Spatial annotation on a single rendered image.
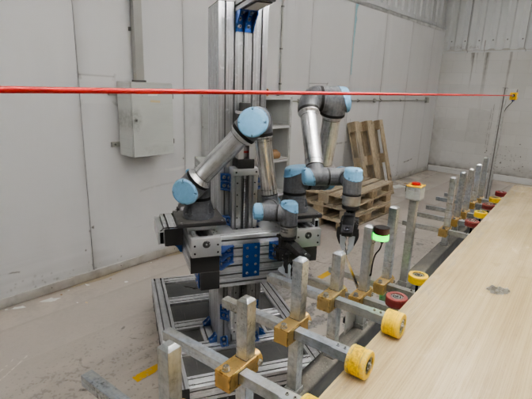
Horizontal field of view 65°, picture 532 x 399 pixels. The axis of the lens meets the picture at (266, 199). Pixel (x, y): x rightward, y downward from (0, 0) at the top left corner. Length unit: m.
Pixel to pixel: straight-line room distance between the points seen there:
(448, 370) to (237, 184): 1.25
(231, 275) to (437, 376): 1.14
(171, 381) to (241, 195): 1.36
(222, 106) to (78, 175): 1.84
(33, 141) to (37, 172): 0.23
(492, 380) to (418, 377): 0.20
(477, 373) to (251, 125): 1.13
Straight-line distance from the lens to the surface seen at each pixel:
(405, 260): 2.23
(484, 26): 9.59
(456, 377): 1.36
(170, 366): 0.94
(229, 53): 2.13
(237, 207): 2.14
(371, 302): 1.73
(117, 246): 4.00
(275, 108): 4.77
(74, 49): 3.63
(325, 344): 1.26
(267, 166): 1.88
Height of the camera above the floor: 1.65
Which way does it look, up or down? 15 degrees down
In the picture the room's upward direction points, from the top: 2 degrees clockwise
